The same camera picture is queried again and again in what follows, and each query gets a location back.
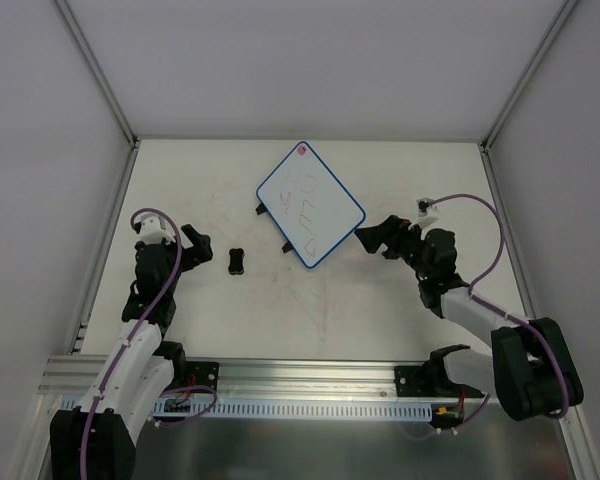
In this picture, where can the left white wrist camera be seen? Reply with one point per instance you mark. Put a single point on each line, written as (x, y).
(153, 230)

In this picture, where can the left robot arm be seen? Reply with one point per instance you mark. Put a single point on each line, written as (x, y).
(97, 438)

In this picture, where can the blue framed whiteboard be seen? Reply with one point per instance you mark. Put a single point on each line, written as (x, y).
(309, 204)

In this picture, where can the left aluminium frame post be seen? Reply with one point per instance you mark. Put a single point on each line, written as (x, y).
(78, 36)

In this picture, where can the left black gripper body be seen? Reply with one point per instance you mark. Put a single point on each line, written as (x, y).
(183, 252)

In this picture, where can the aluminium mounting rail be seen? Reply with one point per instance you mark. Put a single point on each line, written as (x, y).
(310, 380)

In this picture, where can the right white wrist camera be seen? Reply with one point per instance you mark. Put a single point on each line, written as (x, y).
(427, 213)

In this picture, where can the white slotted cable duct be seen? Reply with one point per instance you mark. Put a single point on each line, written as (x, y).
(278, 409)

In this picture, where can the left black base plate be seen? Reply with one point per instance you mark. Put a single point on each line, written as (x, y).
(200, 373)

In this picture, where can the black whiteboard eraser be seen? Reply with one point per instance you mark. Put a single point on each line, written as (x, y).
(236, 261)

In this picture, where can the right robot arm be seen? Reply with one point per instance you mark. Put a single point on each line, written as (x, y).
(532, 368)

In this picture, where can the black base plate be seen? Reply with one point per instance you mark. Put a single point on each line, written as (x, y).
(200, 373)
(418, 381)

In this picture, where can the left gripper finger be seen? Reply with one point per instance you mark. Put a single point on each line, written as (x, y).
(200, 250)
(183, 258)

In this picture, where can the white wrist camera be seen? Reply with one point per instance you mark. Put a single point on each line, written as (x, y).
(153, 230)
(427, 213)

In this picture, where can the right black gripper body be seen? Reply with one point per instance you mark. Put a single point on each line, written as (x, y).
(396, 238)

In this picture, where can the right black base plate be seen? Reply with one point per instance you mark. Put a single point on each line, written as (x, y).
(418, 381)

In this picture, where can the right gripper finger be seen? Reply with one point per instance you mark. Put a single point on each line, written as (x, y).
(399, 247)
(372, 237)

